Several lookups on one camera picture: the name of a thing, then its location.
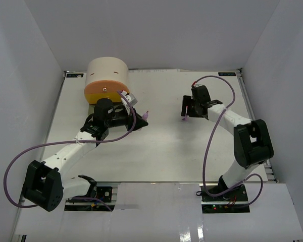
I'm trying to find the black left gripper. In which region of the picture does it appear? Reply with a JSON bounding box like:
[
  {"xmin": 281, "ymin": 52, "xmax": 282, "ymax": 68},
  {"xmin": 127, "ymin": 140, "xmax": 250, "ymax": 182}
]
[{"xmin": 105, "ymin": 106, "xmax": 148, "ymax": 133}]

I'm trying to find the pink highlighter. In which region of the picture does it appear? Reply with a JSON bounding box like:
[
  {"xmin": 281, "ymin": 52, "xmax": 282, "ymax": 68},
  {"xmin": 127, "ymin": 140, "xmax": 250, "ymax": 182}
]
[{"xmin": 142, "ymin": 111, "xmax": 148, "ymax": 121}]

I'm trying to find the orange top drawer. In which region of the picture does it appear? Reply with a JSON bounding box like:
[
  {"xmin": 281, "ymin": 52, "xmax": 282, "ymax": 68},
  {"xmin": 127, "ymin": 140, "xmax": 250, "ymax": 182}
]
[{"xmin": 84, "ymin": 80, "xmax": 130, "ymax": 94}]

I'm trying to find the yellow drawer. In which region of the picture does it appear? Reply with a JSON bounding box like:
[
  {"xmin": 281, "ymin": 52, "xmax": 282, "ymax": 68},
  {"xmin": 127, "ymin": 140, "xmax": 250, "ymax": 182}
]
[{"xmin": 84, "ymin": 92, "xmax": 121, "ymax": 105}]

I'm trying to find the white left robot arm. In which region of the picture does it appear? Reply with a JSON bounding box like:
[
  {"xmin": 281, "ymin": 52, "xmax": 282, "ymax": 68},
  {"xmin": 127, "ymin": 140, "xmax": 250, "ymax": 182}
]
[{"xmin": 22, "ymin": 94, "xmax": 148, "ymax": 212}]

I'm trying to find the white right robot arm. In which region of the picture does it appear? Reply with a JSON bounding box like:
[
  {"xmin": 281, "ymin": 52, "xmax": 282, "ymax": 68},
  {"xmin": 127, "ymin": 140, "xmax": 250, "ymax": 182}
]
[{"xmin": 181, "ymin": 84, "xmax": 274, "ymax": 201}]

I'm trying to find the beige cylindrical drawer organizer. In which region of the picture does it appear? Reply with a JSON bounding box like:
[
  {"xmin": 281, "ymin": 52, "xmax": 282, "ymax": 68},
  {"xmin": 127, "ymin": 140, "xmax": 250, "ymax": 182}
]
[{"xmin": 85, "ymin": 57, "xmax": 129, "ymax": 85}]

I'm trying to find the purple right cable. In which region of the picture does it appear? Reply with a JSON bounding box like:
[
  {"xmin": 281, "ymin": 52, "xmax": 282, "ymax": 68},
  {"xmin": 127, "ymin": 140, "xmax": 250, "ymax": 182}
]
[{"xmin": 191, "ymin": 75, "xmax": 264, "ymax": 207}]

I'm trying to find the purple cable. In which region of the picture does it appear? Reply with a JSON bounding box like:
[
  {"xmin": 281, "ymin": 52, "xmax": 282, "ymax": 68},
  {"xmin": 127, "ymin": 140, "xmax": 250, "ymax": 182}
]
[
  {"xmin": 191, "ymin": 75, "xmax": 264, "ymax": 207},
  {"xmin": 4, "ymin": 90, "xmax": 137, "ymax": 212}
]

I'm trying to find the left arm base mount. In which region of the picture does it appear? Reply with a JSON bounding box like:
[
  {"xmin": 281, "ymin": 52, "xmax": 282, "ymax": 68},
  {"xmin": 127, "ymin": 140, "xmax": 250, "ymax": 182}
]
[{"xmin": 64, "ymin": 186, "xmax": 118, "ymax": 212}]

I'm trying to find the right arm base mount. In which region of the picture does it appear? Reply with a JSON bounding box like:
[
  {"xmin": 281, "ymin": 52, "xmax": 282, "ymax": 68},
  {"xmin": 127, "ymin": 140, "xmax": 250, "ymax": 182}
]
[{"xmin": 196, "ymin": 185, "xmax": 250, "ymax": 214}]

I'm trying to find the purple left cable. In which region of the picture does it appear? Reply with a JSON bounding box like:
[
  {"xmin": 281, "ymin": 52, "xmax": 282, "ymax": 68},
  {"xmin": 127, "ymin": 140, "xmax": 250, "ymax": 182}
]
[{"xmin": 4, "ymin": 90, "xmax": 137, "ymax": 212}]

